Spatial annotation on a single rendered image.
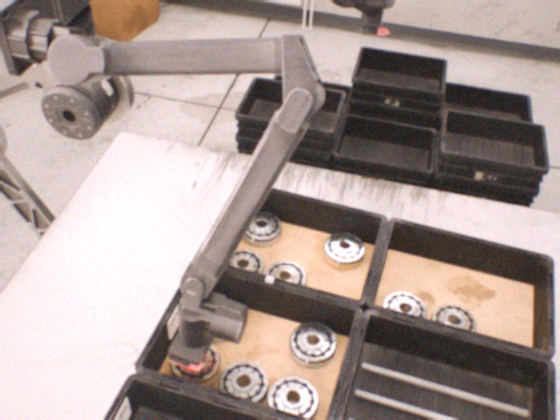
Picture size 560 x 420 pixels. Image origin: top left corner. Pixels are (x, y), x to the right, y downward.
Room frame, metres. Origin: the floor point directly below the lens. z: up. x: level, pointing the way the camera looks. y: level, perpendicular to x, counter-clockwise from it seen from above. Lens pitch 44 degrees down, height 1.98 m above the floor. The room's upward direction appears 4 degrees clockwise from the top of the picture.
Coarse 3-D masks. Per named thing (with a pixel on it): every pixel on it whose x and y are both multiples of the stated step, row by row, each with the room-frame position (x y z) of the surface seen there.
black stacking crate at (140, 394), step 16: (144, 384) 0.60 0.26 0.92; (128, 400) 0.58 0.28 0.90; (144, 400) 0.60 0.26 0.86; (160, 400) 0.59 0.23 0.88; (176, 400) 0.58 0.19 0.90; (192, 400) 0.58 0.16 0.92; (144, 416) 0.58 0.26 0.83; (160, 416) 0.59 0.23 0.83; (176, 416) 0.59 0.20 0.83; (192, 416) 0.58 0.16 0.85; (208, 416) 0.57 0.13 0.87; (224, 416) 0.56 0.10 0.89; (240, 416) 0.55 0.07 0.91
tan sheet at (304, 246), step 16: (288, 224) 1.15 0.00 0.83; (288, 240) 1.09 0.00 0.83; (304, 240) 1.10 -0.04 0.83; (320, 240) 1.10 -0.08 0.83; (272, 256) 1.03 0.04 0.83; (288, 256) 1.04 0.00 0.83; (304, 256) 1.04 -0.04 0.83; (320, 256) 1.04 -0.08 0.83; (368, 256) 1.06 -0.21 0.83; (320, 272) 0.99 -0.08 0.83; (336, 272) 1.00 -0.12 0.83; (352, 272) 1.00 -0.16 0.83; (320, 288) 0.94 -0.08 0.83; (336, 288) 0.94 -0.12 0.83; (352, 288) 0.95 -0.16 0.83
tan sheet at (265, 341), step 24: (264, 336) 0.79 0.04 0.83; (288, 336) 0.80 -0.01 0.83; (336, 336) 0.81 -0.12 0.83; (240, 360) 0.73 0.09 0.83; (264, 360) 0.73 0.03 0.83; (288, 360) 0.73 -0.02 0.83; (336, 360) 0.74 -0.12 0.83; (216, 384) 0.66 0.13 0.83; (240, 384) 0.67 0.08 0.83; (312, 384) 0.68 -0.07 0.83
